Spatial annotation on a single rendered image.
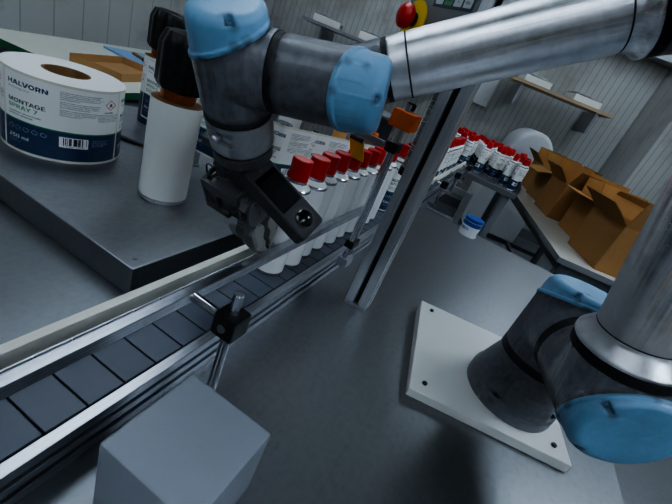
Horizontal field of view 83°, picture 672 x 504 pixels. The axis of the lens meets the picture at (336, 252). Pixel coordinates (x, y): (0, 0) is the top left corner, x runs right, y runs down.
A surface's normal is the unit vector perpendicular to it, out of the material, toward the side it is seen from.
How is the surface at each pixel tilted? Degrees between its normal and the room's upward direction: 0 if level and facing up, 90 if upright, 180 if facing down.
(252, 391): 0
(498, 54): 110
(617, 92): 90
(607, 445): 100
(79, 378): 0
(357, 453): 0
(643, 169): 90
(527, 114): 90
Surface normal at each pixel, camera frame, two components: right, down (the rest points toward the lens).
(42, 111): 0.15, 0.51
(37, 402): 0.35, -0.83
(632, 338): -0.80, 0.20
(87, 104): 0.71, 0.54
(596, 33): -0.12, 0.69
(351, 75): -0.05, 0.06
